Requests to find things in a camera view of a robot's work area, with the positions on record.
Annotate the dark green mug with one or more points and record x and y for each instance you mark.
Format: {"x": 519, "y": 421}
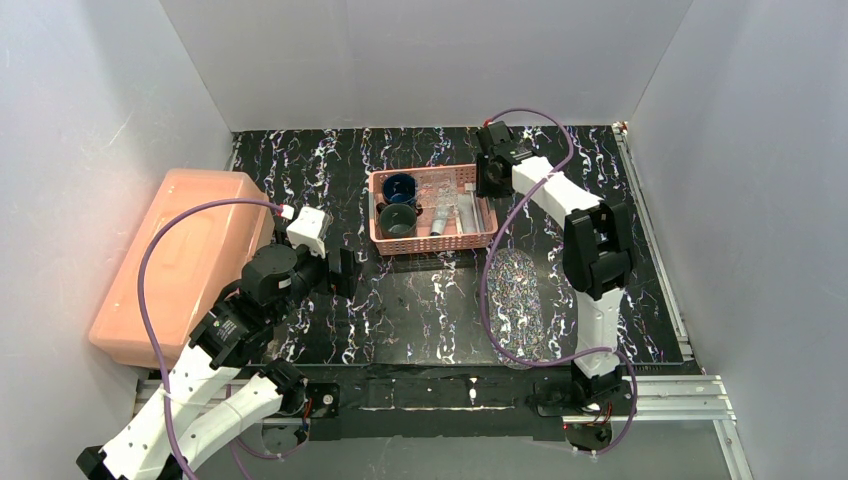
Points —
{"x": 398, "y": 220}

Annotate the clear textured acrylic holder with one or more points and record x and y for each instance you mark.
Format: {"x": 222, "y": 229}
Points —
{"x": 436, "y": 189}

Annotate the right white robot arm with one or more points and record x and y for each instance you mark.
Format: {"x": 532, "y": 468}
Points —
{"x": 598, "y": 256}

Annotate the pink perforated plastic basket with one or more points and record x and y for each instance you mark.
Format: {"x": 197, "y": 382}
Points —
{"x": 453, "y": 238}

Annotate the aluminium frame rail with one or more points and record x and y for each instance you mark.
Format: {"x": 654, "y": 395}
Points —
{"x": 660, "y": 398}

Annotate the white toothpaste tube blue cap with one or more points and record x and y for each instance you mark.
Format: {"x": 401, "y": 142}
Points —
{"x": 440, "y": 219}

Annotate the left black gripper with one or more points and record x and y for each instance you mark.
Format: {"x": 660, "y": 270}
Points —
{"x": 338, "y": 270}

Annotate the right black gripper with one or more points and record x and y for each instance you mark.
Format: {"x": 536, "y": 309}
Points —
{"x": 490, "y": 151}

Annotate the clear textured oval tray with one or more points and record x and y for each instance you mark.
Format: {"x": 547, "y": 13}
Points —
{"x": 514, "y": 305}

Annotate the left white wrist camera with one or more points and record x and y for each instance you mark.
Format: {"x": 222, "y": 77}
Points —
{"x": 309, "y": 229}

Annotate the dark blue mug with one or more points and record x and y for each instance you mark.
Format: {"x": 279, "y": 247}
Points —
{"x": 400, "y": 188}

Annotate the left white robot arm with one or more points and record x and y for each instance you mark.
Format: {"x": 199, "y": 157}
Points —
{"x": 173, "y": 431}

